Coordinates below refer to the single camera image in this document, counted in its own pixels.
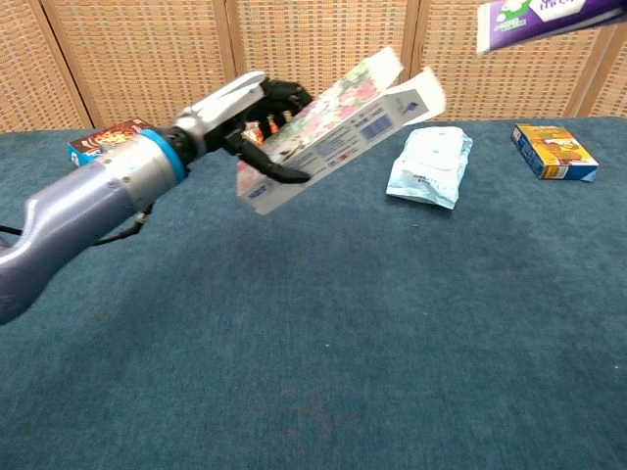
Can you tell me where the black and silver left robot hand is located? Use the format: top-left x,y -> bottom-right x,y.
170,70 -> 314,186

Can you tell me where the pink floral long box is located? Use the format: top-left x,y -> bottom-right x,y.
234,46 -> 447,216

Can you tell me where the purple white tube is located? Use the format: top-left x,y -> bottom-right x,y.
475,0 -> 627,55

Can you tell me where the blue cookie box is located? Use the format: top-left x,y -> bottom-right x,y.
67,118 -> 158,170

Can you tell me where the orange blue small carton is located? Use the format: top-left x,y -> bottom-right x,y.
510,122 -> 600,183

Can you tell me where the woven folding screen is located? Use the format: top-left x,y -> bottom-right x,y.
0,0 -> 627,133

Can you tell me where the light blue wipes pack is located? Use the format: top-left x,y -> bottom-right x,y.
385,125 -> 474,212

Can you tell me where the blue table carpet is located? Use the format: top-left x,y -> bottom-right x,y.
0,116 -> 627,470

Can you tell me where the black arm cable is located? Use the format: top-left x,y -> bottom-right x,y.
0,203 -> 156,247

